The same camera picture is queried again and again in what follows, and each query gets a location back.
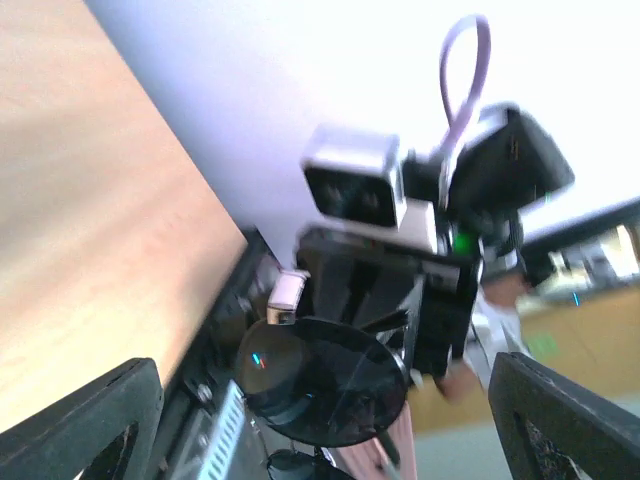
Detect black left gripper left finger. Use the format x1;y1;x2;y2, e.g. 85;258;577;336
1;358;163;479

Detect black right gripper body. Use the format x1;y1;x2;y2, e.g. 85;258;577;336
295;227;483;386

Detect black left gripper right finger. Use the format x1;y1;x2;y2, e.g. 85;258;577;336
488;353;639;479

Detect black round sunglasses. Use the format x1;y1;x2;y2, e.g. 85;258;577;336
235;311;416;479

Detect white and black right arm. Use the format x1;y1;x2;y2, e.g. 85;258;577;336
296;104;575;377

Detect light blue slotted cable duct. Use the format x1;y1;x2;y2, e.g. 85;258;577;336
197;380;246;480

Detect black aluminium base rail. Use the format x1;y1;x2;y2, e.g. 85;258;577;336
146;228;279;479

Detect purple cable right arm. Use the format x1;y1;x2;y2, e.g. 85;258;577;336
438;14;492;161

